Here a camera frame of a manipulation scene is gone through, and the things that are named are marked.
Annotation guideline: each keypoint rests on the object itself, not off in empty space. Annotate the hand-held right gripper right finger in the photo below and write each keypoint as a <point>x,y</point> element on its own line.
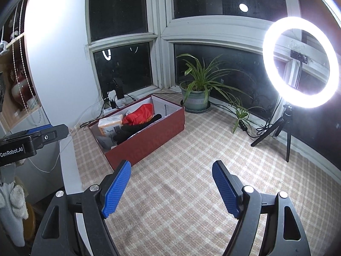
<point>226,189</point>

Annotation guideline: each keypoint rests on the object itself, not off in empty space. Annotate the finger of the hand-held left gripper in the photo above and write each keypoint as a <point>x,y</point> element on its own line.
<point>40,128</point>
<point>53,136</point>

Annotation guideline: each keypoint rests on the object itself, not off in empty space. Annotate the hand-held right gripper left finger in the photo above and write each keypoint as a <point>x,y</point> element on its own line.
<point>117,189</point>

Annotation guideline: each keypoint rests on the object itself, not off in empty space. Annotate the white plastic package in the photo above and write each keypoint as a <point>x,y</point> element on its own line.
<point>105,141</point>

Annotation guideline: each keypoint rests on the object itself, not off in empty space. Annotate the red cardboard box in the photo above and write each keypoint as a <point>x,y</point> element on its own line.
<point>149,144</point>

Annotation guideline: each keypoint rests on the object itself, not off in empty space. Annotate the black fuzzy glove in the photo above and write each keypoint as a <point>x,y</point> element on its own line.
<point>128,133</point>

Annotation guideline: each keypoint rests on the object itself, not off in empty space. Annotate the orange tissue pack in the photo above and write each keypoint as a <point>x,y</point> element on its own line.
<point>109,125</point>

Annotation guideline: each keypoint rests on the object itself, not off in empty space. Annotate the red cloth bag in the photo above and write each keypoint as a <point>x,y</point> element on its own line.
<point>140,114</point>

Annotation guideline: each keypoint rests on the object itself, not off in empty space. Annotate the wooden shelf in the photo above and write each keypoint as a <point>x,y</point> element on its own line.
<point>8,117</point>

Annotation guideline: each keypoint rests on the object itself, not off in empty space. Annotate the beige plaid blanket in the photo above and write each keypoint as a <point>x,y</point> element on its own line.
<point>186,192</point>

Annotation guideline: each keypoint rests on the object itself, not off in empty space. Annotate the red white vase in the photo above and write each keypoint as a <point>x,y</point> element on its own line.
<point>21,88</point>

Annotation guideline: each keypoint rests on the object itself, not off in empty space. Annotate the white power strip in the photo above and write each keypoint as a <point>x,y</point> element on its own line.
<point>110,110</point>

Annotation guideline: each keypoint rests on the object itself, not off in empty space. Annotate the grey hanging cloth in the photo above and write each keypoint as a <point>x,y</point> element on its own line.
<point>12,213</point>

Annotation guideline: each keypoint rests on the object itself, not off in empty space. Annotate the black power strip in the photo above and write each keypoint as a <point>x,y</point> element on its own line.
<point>244,126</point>

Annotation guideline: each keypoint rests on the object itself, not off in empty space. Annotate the small green plantlet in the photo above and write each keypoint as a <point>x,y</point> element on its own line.
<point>241,112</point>

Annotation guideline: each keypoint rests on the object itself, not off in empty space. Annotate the black power adapter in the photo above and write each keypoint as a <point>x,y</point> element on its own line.
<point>119,92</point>

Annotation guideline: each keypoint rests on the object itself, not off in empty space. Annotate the potted green plant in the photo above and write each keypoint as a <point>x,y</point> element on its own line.
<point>195,98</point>

